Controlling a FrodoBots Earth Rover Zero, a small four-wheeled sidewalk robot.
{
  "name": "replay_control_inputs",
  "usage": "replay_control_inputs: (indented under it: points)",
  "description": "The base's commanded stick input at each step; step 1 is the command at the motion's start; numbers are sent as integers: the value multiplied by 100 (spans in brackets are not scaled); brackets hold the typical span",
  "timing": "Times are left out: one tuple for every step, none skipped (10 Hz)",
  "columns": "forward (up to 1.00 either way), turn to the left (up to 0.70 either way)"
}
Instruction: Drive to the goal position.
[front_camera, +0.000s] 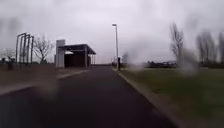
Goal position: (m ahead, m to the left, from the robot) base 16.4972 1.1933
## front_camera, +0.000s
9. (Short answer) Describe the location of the grass field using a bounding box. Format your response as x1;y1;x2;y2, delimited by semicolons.
116;65;224;128

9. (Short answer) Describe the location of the row of bare trees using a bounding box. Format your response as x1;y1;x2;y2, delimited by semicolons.
169;22;224;68

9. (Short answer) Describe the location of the tall street lamp pole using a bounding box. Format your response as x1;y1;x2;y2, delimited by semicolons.
111;23;120;70

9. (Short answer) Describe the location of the dark flat-roofed building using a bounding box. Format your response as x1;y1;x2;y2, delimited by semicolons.
54;39;97;70

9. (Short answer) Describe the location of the metal frame structure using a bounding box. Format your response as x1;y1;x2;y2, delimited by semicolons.
14;32;35;65

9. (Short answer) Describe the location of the pale concrete kerb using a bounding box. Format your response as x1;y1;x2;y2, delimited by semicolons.
111;67;198;128
0;68;91;97

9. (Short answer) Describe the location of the brown bare verge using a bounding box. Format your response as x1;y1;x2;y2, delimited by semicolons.
0;63;88;88

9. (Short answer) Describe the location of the dark asphalt road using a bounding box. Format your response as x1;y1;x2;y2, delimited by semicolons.
0;65;179;128

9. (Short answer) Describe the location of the large bare tree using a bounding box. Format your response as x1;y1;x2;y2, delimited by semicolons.
32;33;55;65

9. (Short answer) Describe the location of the short dark post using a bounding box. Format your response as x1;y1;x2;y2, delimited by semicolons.
116;57;122;71

